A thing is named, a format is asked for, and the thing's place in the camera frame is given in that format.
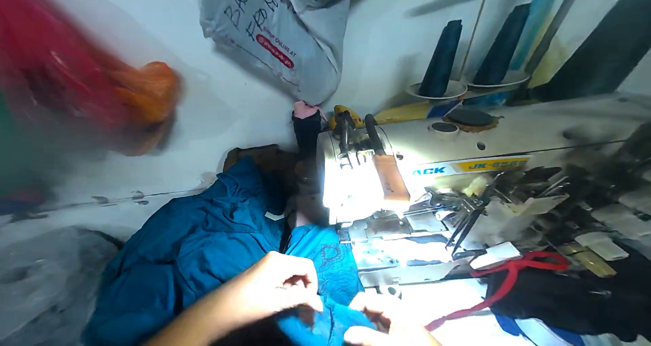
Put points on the person's right hand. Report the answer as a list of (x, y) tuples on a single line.
[(394, 320)]

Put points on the person's left hand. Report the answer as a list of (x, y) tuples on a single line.
[(267, 282)]

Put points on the person's right fingers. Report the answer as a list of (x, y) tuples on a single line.
[(370, 302)]

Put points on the person's right thumb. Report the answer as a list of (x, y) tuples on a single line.
[(362, 336)]

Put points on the person's left fingers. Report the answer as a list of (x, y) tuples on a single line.
[(301, 270)]

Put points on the person's left thumb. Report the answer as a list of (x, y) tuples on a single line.
[(305, 299)]

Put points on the blue garment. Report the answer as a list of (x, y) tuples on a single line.
[(203, 244)]

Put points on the person's left forearm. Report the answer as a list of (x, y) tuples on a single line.
[(206, 317)]

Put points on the person's right forearm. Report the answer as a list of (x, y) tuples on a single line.
[(431, 341)]

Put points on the person's body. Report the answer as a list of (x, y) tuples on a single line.
[(254, 333)]

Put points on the brown cloth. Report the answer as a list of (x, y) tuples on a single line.
[(264, 157)]

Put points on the black pointed scissors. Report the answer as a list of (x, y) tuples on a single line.
[(465, 229)]

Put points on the brown rectangular pad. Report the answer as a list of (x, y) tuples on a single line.
[(391, 178)]

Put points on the white rectangular piece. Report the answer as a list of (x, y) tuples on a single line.
[(494, 256)]

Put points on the red ribbon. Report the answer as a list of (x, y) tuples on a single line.
[(503, 287)]

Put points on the black cloth bundle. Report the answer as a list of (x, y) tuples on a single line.
[(307, 135)]

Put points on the yellow object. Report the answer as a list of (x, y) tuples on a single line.
[(342, 117)]

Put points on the pink cloth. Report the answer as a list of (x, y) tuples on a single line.
[(306, 110)]

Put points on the blue and white cloth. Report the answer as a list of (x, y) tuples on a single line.
[(539, 331)]

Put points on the yellow and blue packet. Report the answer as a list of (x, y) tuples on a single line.
[(407, 113)]

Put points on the black garment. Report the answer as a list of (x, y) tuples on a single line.
[(569, 303)]

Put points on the black round disc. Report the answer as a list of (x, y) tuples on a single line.
[(470, 117)]

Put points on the white sewing machine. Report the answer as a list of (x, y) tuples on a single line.
[(508, 132)]

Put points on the brass coloured block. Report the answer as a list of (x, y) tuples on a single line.
[(590, 260)]

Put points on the white printed plastic bag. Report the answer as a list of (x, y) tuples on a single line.
[(305, 46)]

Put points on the white thread stand dish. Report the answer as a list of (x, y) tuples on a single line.
[(517, 79), (457, 90)]

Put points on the white rounded piece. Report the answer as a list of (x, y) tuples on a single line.
[(602, 246)]

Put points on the dark blue thread cone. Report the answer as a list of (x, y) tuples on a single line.
[(501, 51), (441, 63)]

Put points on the grey translucent plastic bag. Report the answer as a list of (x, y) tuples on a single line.
[(46, 280)]

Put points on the thin metal rod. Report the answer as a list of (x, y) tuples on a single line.
[(476, 25)]

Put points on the red plastic bag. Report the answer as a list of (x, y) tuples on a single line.
[(61, 56)]

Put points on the light blue translucent strip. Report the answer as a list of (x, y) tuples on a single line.
[(538, 23)]

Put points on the large dark grey cone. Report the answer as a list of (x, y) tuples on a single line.
[(602, 46)]

